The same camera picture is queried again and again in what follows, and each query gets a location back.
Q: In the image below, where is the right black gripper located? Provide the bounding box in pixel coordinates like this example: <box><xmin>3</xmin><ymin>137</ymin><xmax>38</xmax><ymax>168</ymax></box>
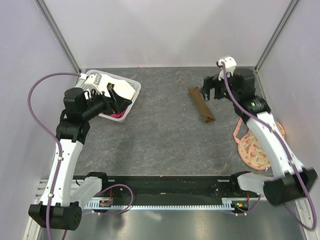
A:
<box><xmin>200</xmin><ymin>69</ymin><xmax>240</xmax><ymax>103</ymax></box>

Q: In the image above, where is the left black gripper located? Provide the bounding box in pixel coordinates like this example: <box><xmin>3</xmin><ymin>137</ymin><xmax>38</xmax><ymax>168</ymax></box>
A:
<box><xmin>81</xmin><ymin>87</ymin><xmax>132</xmax><ymax>121</ymax></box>

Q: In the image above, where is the brown cloth napkin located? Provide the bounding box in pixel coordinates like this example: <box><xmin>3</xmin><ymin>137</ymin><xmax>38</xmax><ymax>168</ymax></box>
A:
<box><xmin>188</xmin><ymin>87</ymin><xmax>216</xmax><ymax>123</ymax></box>

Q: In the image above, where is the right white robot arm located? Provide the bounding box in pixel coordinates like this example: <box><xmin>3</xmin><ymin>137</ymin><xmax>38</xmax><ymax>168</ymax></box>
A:
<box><xmin>200</xmin><ymin>73</ymin><xmax>318</xmax><ymax>206</ymax></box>

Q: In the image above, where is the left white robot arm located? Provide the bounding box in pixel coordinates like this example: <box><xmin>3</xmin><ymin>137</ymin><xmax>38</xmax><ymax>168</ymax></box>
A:
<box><xmin>28</xmin><ymin>85</ymin><xmax>132</xmax><ymax>231</ymax></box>

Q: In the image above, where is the white folded t-shirt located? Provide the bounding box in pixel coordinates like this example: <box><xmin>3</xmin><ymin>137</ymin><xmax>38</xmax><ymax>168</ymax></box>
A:
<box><xmin>101</xmin><ymin>74</ymin><xmax>136</xmax><ymax>100</ymax></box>

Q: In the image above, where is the pink folded cloth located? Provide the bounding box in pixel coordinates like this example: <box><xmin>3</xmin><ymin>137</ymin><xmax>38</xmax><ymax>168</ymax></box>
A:
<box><xmin>107</xmin><ymin>112</ymin><xmax>125</xmax><ymax>119</ymax></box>

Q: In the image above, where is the white plastic basket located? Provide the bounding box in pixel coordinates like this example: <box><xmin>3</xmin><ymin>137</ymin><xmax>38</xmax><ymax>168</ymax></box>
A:
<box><xmin>75</xmin><ymin>69</ymin><xmax>142</xmax><ymax>123</ymax></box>

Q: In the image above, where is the floral pink hat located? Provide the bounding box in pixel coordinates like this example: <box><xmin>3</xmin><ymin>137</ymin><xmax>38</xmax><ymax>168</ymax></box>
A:
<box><xmin>233</xmin><ymin>118</ymin><xmax>271</xmax><ymax>171</ymax></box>

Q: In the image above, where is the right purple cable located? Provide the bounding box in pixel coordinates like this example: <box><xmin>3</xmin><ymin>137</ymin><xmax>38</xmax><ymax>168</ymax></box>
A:
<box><xmin>219</xmin><ymin>61</ymin><xmax>316</xmax><ymax>230</ymax></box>

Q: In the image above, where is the purple cable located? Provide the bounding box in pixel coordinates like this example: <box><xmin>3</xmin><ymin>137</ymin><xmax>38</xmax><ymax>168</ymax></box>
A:
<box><xmin>27</xmin><ymin>72</ymin><xmax>135</xmax><ymax>240</ymax></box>
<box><xmin>219</xmin><ymin>61</ymin><xmax>316</xmax><ymax>230</ymax></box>

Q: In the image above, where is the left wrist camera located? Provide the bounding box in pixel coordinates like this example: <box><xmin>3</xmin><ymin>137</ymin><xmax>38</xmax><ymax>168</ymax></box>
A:
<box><xmin>80</xmin><ymin>72</ymin><xmax>113</xmax><ymax>97</ymax></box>

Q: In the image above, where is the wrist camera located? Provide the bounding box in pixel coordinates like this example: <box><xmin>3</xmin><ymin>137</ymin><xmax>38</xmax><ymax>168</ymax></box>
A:
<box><xmin>80</xmin><ymin>72</ymin><xmax>113</xmax><ymax>97</ymax></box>
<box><xmin>216</xmin><ymin>56</ymin><xmax>237</xmax><ymax>81</ymax></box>

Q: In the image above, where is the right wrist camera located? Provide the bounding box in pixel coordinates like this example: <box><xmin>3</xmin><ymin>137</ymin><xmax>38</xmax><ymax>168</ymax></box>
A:
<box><xmin>216</xmin><ymin>56</ymin><xmax>237</xmax><ymax>81</ymax></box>

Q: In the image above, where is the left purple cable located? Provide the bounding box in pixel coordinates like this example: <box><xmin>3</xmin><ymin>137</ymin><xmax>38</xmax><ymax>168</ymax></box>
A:
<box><xmin>27</xmin><ymin>72</ymin><xmax>135</xmax><ymax>240</ymax></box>

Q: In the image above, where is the slotted cable duct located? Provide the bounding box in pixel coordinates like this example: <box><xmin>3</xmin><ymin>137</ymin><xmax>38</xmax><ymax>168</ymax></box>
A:
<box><xmin>84</xmin><ymin>198</ymin><xmax>248</xmax><ymax>211</ymax></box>

